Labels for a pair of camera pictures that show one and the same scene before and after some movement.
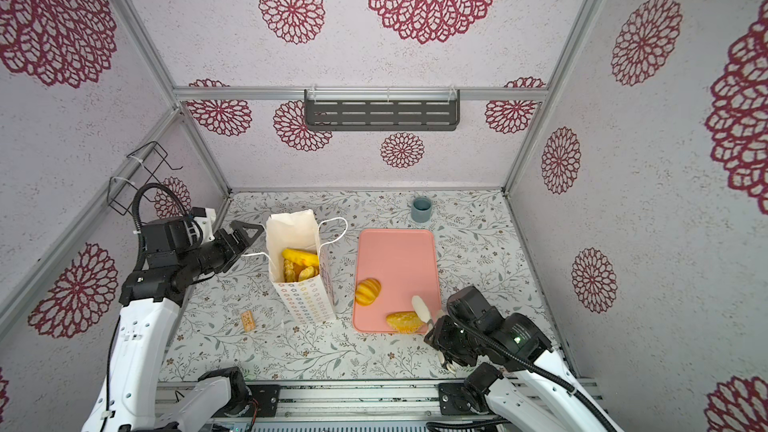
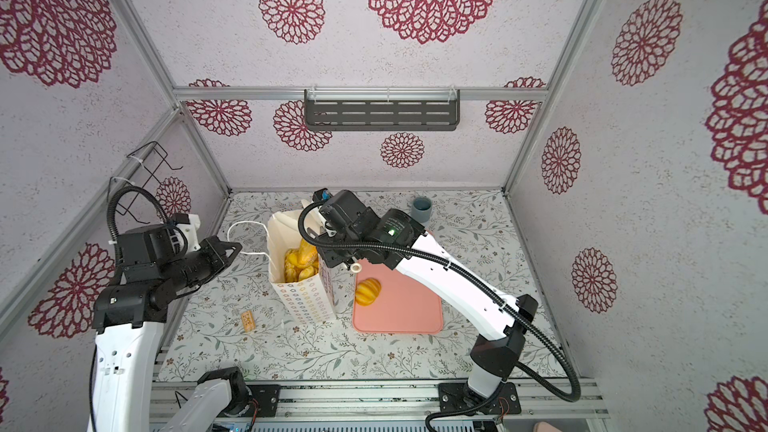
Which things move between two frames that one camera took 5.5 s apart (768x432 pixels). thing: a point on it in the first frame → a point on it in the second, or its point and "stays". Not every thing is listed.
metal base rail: x=384 y=403 stays
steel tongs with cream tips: x=425 y=315 → x=330 y=231
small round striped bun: x=367 y=290 stays
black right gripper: x=437 y=339 → x=333 y=257
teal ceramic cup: x=421 y=210 stays
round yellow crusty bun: x=404 y=321 → x=308 y=254
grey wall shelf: x=382 y=109 stays
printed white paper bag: x=310 y=300 stays
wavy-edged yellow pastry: x=308 y=272 stays
